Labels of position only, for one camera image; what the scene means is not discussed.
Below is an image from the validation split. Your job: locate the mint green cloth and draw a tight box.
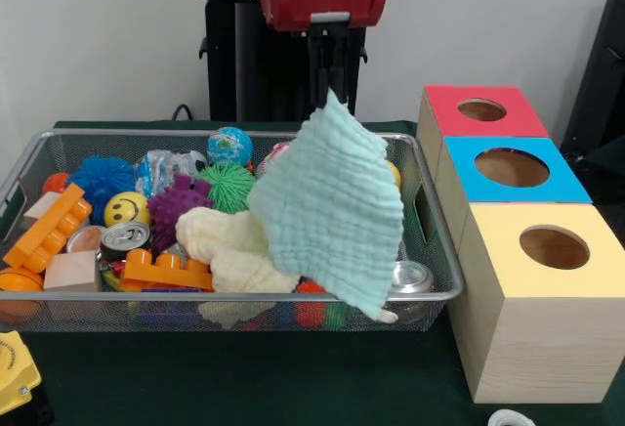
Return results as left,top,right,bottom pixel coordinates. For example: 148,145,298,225
247,87,406,322

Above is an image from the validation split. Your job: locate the clear plastic bottle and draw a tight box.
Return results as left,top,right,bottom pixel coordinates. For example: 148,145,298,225
134,149,196,200

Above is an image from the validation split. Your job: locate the wooden three-hole box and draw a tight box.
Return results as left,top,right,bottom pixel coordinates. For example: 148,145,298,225
416,85,625,405

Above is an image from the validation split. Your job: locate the blue globe ball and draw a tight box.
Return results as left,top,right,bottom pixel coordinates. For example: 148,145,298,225
207,126,255,168

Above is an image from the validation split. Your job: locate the green spiky ball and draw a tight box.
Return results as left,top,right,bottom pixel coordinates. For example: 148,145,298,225
197,164,258,215

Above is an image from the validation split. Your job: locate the cream knitted cloth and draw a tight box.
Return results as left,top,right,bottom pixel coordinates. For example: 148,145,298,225
175,205,302,294

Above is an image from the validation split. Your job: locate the purple spiky ball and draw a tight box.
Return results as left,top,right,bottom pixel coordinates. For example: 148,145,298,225
146,174,216,251

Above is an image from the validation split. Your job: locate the yellow smiley ball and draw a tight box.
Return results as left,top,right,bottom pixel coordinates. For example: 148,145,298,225
104,191,151,228

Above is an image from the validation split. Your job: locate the blue spiky ball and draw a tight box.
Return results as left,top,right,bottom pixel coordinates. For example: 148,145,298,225
67,154,138,212

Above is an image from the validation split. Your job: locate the silver drink can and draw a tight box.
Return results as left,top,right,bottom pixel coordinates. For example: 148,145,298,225
100,222,152,264

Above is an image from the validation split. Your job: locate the black stand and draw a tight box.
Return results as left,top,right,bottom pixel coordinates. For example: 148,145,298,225
560,0,625,153

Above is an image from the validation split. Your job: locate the dark green table cloth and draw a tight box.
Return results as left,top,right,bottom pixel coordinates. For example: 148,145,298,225
583,135,625,168
0,120,625,426

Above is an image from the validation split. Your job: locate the long orange toy brick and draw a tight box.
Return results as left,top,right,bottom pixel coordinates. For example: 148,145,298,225
2,184,93,274

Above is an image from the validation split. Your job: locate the yellow emergency stop button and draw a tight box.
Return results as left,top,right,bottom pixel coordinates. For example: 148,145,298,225
0,330,43,420

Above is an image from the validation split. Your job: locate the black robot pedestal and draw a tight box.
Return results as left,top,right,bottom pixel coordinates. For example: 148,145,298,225
188,0,392,124

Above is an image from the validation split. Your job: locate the wire mesh bin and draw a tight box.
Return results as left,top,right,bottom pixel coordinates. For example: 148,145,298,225
0,128,465,333

